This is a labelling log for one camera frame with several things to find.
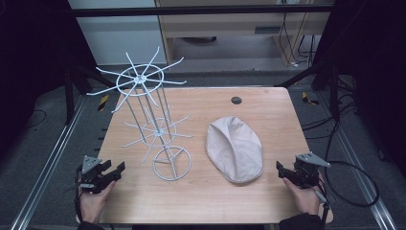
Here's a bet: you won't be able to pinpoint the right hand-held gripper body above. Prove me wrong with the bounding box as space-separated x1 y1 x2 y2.
291 151 332 190

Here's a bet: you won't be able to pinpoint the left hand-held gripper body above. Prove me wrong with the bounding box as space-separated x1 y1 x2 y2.
76 155 113 195

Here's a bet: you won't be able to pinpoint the beige cap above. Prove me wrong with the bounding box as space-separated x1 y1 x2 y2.
205 115 264 185

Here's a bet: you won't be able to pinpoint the white wire display rack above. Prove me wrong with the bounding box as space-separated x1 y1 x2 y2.
85 46 195 182

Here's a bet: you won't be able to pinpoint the person's left hand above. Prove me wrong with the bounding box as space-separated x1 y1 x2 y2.
78 180 118 225

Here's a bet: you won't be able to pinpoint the person's right hand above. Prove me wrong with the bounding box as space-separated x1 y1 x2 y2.
282 176 326 216

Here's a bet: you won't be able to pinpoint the yellow black striped tape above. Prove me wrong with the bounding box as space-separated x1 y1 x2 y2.
97 94 110 112
301 91 320 106

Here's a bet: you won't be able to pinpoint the black metal stand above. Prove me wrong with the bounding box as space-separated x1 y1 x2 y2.
61 58 117 127
274 58 342 123

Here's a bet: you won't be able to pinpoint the dark curtain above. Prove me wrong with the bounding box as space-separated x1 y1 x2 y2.
0 0 97 161
314 0 406 180

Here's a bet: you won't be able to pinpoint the white cabinet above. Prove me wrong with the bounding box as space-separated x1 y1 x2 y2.
67 0 168 66

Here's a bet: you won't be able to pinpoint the light wooden desk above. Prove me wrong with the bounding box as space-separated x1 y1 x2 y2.
155 0 334 65

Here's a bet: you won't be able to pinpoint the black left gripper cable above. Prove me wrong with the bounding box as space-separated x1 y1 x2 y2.
73 166 84 224

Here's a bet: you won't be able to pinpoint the aluminium floor rail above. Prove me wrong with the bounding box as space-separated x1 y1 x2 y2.
314 90 398 230
9 95 89 230

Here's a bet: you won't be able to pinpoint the black floor cables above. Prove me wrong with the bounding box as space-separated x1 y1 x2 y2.
301 76 365 141

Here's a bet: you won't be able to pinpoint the black looped right gripper cable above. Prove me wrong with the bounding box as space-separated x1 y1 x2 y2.
310 160 380 230

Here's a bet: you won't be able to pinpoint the thin black floor cable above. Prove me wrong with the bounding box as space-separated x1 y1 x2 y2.
22 108 48 129

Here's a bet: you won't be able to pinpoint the black hanging desk cables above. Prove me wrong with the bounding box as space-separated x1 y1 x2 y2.
277 11 319 68

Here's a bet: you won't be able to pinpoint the black horizontal frame bar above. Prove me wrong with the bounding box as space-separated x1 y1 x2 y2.
68 3 336 18

